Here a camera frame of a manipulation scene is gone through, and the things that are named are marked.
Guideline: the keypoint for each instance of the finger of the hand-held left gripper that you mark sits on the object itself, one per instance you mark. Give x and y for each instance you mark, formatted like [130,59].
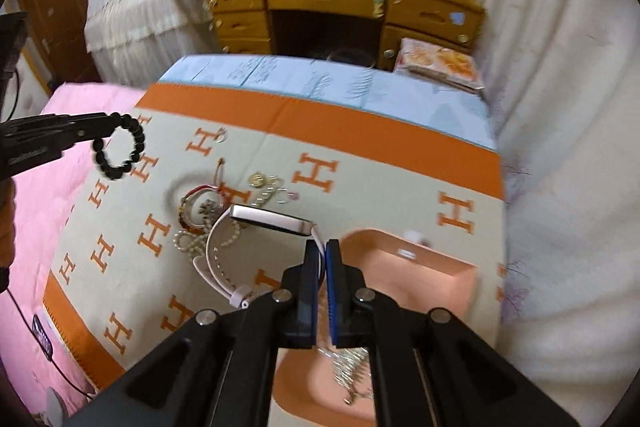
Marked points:
[90,121]
[80,140]

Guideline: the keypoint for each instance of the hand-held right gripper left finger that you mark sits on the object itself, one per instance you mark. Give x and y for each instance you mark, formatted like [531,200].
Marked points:
[312,292]

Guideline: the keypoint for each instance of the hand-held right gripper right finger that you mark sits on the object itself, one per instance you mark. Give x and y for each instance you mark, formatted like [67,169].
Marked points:
[332,297]

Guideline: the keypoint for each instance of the white smart band watch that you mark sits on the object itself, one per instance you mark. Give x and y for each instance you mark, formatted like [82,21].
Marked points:
[272,218]

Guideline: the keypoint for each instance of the pink storage box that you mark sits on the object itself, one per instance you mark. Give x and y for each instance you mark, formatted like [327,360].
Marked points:
[430,282]

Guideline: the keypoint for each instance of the person's left forearm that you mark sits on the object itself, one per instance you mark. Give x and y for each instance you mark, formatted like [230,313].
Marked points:
[7,222]

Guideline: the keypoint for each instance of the cream and orange printed blanket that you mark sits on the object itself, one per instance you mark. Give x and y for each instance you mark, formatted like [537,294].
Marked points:
[360,177]

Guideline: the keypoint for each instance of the gold charm pendant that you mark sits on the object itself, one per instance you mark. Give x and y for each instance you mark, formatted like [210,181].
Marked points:
[257,179]

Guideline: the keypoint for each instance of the pink blanket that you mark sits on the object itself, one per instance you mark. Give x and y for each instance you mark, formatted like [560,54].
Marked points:
[30,307]

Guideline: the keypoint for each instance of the light blue tree-print sheet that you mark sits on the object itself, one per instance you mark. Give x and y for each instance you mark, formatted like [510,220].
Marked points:
[310,79]

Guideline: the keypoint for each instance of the food picture magazine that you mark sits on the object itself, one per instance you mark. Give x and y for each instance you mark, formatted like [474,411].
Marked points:
[440,63]

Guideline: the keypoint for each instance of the white floral curtain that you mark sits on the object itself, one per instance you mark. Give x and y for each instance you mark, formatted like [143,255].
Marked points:
[565,157]

